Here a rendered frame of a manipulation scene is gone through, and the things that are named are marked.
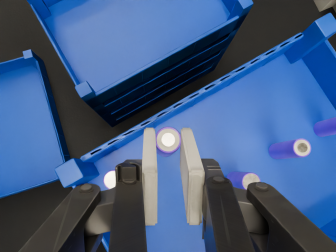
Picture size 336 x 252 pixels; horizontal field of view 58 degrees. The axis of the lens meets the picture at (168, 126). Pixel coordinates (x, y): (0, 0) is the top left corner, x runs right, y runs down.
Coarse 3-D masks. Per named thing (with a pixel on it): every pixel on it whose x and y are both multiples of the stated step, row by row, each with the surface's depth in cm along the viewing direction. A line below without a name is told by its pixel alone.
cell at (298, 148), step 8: (272, 144) 35; (280, 144) 32; (288, 144) 30; (296, 144) 29; (304, 144) 29; (272, 152) 34; (280, 152) 32; (288, 152) 30; (296, 152) 29; (304, 152) 29
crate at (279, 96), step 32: (320, 32) 29; (256, 64) 33; (288, 64) 37; (320, 64) 34; (192, 96) 30; (224, 96) 36; (256, 96) 36; (288, 96) 36; (320, 96) 36; (160, 128) 35; (192, 128) 35; (224, 128) 35; (256, 128) 35; (288, 128) 35; (96, 160) 34; (160, 160) 34; (224, 160) 35; (256, 160) 35; (288, 160) 35; (320, 160) 35; (160, 192) 34; (288, 192) 34; (320, 192) 35; (160, 224) 33; (320, 224) 34
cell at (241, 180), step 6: (228, 174) 34; (234, 174) 31; (240, 174) 29; (246, 174) 28; (252, 174) 28; (234, 180) 30; (240, 180) 28; (246, 180) 28; (252, 180) 28; (258, 180) 28; (234, 186) 31; (240, 186) 29; (246, 186) 28
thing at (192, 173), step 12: (180, 132) 21; (192, 144) 18; (180, 156) 21; (192, 156) 16; (180, 168) 20; (192, 168) 14; (192, 180) 14; (192, 192) 15; (192, 204) 15; (192, 216) 15
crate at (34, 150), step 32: (0, 64) 71; (32, 64) 72; (0, 96) 75; (32, 96) 75; (0, 128) 74; (32, 128) 74; (0, 160) 73; (32, 160) 73; (64, 160) 68; (0, 192) 72
